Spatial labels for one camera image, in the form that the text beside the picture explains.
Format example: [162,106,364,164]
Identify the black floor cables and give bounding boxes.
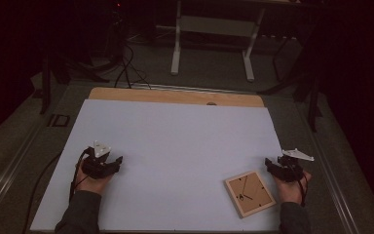
[113,41,153,90]

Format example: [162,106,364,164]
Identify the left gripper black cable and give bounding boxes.
[68,146,94,203]

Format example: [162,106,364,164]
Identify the metal floor rail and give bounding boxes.
[0,121,48,223]
[300,97,362,234]
[130,82,258,96]

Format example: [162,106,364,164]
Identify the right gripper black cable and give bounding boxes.
[296,172,308,208]

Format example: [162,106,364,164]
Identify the white metal desk frame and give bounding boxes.
[155,0,303,83]

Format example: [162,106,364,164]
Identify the person's right hand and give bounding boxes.
[273,171,313,206]

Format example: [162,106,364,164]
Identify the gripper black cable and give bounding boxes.
[296,172,308,208]
[68,146,94,203]

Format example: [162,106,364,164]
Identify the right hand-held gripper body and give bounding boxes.
[275,148,316,183]

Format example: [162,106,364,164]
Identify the black metal stand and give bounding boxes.
[257,30,325,134]
[39,48,111,115]

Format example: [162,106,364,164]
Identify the thin black floor cable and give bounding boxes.
[21,150,63,234]

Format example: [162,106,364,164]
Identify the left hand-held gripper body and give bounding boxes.
[82,139,112,180]

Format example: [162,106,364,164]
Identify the person's left hand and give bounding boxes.
[74,164,115,196]

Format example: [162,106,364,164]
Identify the wooden picture frame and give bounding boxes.
[224,170,278,219]

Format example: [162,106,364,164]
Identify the black floor socket box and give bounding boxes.
[47,113,71,128]

